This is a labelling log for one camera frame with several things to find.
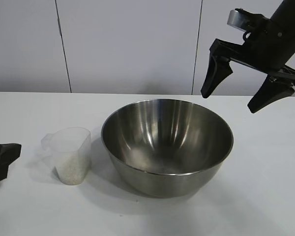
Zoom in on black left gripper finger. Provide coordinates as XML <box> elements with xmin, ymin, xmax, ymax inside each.
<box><xmin>0</xmin><ymin>141</ymin><xmax>22</xmax><ymax>186</ymax></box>

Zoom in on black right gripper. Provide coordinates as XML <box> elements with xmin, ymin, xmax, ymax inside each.
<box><xmin>201</xmin><ymin>17</ymin><xmax>295</xmax><ymax>114</ymax></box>

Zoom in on white rice grains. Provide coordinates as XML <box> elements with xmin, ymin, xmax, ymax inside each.
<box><xmin>54</xmin><ymin>157</ymin><xmax>91</xmax><ymax>184</ymax></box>

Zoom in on clear plastic measuring cup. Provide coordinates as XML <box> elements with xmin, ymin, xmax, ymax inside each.
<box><xmin>40</xmin><ymin>127</ymin><xmax>92</xmax><ymax>184</ymax></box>

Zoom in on stainless steel mixing bowl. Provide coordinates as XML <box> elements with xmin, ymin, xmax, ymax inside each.
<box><xmin>100</xmin><ymin>98</ymin><xmax>235</xmax><ymax>199</ymax></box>

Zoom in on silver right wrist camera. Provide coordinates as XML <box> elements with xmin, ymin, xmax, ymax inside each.
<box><xmin>227</xmin><ymin>8</ymin><xmax>266</xmax><ymax>31</ymax></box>

